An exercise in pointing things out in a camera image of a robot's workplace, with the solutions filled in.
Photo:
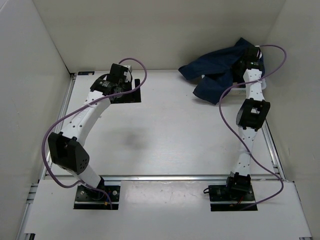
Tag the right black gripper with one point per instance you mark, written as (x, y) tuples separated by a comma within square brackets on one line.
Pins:
[(235, 68)]

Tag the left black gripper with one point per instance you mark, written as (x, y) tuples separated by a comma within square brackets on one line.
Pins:
[(130, 98)]

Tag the dark blue denim trousers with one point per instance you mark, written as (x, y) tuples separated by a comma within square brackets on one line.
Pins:
[(215, 71)]

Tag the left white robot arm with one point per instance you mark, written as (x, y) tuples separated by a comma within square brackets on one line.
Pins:
[(67, 147)]

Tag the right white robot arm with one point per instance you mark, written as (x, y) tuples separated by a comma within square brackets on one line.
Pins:
[(249, 120)]

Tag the white plastic mesh basket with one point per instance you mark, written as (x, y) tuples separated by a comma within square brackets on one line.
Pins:
[(238, 90)]

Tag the blue label sticker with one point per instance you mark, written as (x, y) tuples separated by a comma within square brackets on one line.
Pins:
[(85, 73)]

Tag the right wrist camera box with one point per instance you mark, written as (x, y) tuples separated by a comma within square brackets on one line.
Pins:
[(252, 54)]

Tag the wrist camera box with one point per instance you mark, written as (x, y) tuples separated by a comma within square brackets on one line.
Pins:
[(119, 71), (252, 54)]

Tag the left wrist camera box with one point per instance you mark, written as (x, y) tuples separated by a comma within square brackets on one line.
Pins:
[(119, 71)]

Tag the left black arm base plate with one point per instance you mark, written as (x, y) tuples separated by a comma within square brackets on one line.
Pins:
[(86, 199)]

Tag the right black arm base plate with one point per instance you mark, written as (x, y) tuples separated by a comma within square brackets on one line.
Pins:
[(223, 201)]

